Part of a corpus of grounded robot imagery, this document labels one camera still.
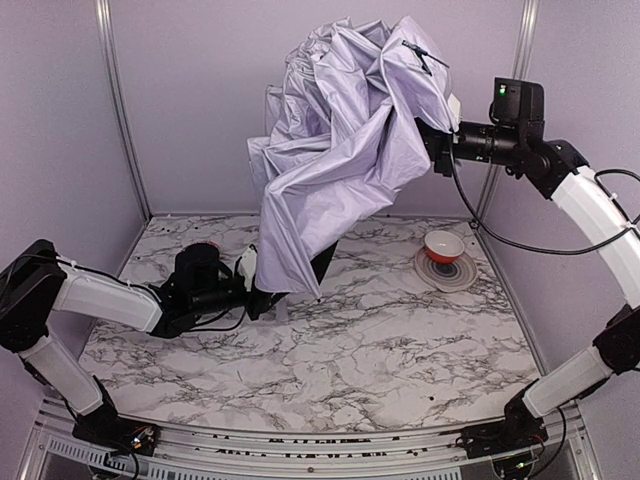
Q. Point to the white ringed plate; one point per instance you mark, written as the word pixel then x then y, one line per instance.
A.
pixel 448 278

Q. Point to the lavender folding umbrella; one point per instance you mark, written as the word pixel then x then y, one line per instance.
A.
pixel 341 142

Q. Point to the red patterned small bowl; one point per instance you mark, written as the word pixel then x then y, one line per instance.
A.
pixel 203 244

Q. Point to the orange white bowl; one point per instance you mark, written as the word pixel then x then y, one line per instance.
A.
pixel 443 247

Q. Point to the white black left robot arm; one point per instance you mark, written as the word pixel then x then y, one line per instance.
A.
pixel 200 290

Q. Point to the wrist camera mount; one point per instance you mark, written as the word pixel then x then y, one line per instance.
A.
pixel 454 107
pixel 246 266

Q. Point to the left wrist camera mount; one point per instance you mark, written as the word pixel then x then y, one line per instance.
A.
pixel 246 266

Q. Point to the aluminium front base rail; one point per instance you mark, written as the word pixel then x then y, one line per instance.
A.
pixel 189 452

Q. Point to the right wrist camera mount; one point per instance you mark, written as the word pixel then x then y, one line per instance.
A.
pixel 454 107

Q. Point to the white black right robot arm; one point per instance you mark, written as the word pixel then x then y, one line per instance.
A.
pixel 561 174

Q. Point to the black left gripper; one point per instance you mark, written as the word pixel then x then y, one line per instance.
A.
pixel 258 306

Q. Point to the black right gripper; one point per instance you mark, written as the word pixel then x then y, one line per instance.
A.
pixel 435 147

